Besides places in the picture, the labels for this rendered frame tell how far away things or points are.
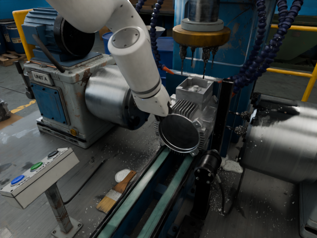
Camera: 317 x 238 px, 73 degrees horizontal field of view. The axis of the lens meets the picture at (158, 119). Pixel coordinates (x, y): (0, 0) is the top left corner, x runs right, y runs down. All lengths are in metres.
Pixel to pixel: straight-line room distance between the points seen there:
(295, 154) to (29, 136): 1.13
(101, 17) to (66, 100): 0.61
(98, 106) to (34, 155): 0.41
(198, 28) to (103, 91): 0.41
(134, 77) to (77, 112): 0.51
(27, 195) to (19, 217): 0.32
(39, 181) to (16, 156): 0.57
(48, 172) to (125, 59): 0.34
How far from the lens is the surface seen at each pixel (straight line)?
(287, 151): 0.67
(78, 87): 0.92
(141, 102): 0.62
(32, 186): 0.60
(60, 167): 0.62
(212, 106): 0.80
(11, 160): 1.15
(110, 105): 0.82
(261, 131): 0.66
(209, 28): 0.68
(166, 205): 0.67
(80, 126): 1.00
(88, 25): 0.41
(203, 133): 0.71
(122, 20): 0.54
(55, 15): 1.00
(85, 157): 1.02
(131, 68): 0.48
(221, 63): 0.94
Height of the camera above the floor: 1.46
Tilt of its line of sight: 33 degrees down
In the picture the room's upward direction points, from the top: straight up
